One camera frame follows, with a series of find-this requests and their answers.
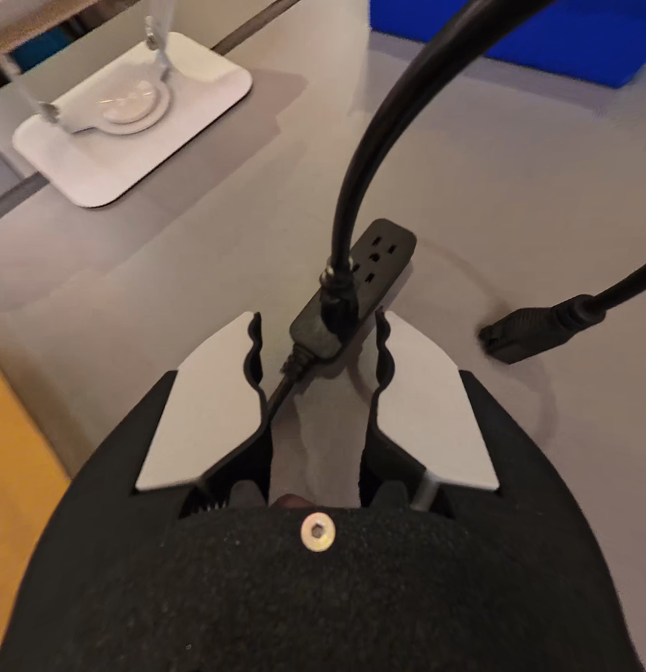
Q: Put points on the grey desk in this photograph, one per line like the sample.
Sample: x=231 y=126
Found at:
x=512 y=183

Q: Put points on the beige table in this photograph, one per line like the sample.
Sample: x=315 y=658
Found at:
x=218 y=21

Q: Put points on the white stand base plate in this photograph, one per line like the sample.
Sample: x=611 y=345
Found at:
x=197 y=105

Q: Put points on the black power strip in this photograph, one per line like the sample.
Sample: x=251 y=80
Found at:
x=378 y=252

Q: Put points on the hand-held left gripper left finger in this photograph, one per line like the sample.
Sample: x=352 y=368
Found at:
x=207 y=409

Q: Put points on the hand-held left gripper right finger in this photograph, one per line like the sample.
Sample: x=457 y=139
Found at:
x=433 y=409

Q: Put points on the blue plastic bin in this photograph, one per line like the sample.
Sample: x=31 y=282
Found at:
x=590 y=42

